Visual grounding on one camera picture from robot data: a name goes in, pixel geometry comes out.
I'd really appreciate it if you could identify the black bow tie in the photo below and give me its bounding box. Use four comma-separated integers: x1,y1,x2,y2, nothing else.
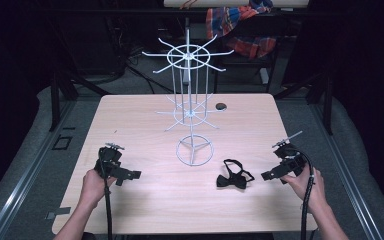
215,158,256,190

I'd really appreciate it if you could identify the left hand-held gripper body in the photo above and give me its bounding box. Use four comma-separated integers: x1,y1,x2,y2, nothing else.
94,142,135,183

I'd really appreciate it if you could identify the white wire display rack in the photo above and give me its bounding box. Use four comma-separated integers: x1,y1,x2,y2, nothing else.
141,28,235,167

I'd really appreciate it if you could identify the black chair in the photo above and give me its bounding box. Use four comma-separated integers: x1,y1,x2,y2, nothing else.
213,9,284,94

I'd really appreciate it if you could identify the person's right hand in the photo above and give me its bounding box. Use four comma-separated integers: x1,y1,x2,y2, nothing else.
280,166,328,214

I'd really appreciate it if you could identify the black metal frame stand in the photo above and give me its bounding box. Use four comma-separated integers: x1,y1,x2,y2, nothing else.
273,71,334,136
48,66,111,133

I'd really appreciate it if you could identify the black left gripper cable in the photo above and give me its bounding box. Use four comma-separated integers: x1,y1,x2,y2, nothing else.
98,149,114,240

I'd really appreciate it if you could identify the plaid cloth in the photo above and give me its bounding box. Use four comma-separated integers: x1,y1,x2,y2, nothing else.
205,0,278,60

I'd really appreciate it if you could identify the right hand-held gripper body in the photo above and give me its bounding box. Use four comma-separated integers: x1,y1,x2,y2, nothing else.
270,130,308,184

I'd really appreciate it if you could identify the person's left hand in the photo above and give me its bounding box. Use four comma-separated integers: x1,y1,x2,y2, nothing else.
78,168,118,211

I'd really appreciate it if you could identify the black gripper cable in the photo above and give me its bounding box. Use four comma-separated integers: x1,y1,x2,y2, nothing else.
289,150,316,240
98,149,114,240

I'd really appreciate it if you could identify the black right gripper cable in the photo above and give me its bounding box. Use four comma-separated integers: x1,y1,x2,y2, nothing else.
289,150,316,240

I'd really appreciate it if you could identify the grey tape strip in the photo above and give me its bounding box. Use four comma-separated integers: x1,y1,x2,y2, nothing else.
45,206,72,221

